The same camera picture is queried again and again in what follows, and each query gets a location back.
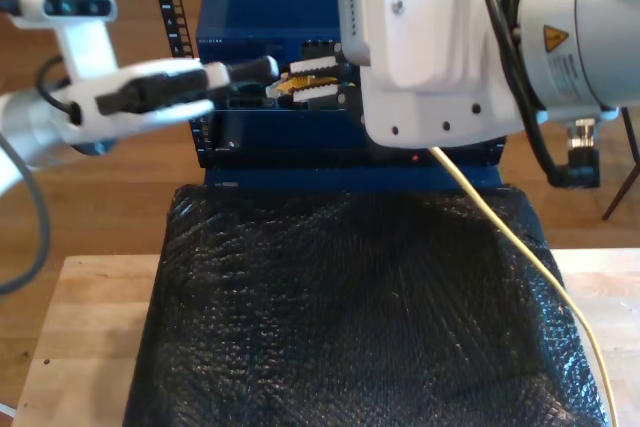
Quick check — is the yellow network cable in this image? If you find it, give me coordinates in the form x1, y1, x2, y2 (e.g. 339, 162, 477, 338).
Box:
264, 72, 619, 427

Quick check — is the blue network switch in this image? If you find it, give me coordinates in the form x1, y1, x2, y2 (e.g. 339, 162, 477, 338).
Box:
195, 0, 351, 68

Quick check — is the dark rack base plate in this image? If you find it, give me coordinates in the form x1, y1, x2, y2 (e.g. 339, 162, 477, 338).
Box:
203, 165, 504, 193

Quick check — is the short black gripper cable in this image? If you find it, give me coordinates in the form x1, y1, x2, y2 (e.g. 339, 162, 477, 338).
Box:
468, 0, 602, 190
37, 54, 84, 127

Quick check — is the black bubble wrap mat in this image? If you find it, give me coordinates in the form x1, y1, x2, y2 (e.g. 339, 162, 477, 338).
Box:
122, 182, 609, 427

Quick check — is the black metal chair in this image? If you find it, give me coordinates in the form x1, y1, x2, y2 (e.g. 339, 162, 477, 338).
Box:
602, 107, 640, 221

